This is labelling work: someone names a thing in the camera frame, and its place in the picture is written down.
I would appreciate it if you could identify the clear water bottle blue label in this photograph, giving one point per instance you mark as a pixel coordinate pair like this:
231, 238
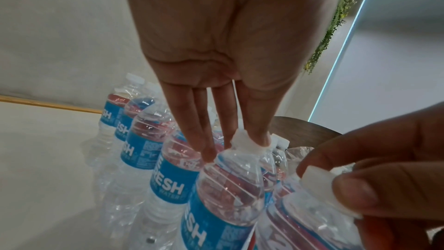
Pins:
305, 216
225, 188

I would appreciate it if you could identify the group of plastic water bottles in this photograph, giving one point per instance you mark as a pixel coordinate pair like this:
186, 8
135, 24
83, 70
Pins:
145, 144

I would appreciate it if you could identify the dark wooden chair back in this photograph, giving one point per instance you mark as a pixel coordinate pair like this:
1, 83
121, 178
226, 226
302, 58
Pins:
305, 131

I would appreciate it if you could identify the hanging green plant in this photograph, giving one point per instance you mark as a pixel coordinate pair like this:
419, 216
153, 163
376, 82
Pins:
334, 23

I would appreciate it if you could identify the person's right hand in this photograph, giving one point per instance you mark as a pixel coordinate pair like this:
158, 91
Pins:
399, 166

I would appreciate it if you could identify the person's left hand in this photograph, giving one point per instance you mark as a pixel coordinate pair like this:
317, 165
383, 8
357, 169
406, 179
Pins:
222, 29

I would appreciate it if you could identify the frosted glass panel lit edge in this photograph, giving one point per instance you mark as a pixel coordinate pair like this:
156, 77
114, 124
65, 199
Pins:
388, 51

